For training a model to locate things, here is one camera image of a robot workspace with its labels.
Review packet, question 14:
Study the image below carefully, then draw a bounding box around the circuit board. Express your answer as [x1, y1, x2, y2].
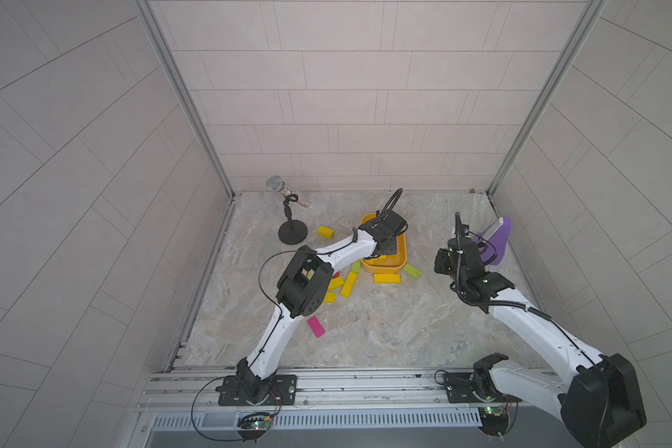
[237, 412, 274, 439]
[478, 406, 511, 438]

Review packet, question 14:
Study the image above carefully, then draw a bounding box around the yellow block near microphone stand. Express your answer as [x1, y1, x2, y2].
[317, 226, 335, 240]

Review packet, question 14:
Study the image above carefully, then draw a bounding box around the right circuit board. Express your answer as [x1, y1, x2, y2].
[478, 406, 511, 438]

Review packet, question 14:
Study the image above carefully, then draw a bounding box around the aluminium rail frame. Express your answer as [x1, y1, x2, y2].
[136, 360, 570, 416]

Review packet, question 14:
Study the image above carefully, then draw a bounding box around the left circuit board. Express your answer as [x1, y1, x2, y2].
[237, 412, 274, 439]

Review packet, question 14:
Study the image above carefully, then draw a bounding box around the yellow small block in cluster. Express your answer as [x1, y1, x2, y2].
[329, 276, 345, 290]

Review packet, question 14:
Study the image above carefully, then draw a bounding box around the yellow plastic bin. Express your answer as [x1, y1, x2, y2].
[362, 213, 407, 274]

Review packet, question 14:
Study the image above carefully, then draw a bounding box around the microphone on black stand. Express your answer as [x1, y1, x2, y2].
[266, 175, 312, 246]

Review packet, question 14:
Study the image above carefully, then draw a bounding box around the magenta block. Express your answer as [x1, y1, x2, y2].
[307, 315, 326, 338]

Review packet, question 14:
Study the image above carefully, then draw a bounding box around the purple phone stand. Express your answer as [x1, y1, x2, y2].
[473, 217, 511, 266]

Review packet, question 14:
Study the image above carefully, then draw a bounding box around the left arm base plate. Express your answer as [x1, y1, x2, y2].
[217, 374, 298, 406]

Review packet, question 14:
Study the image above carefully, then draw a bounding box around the yellow long diagonal block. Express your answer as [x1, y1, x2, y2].
[340, 272, 358, 298]

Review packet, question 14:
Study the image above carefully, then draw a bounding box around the green block right of bin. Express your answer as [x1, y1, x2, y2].
[402, 263, 422, 279]

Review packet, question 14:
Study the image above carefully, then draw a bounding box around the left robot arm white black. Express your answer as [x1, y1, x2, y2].
[220, 189, 408, 406]

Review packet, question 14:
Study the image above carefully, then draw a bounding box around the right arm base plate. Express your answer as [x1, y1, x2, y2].
[435, 371, 521, 404]

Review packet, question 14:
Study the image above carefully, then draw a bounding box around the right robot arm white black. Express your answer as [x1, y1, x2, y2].
[434, 218, 647, 447]

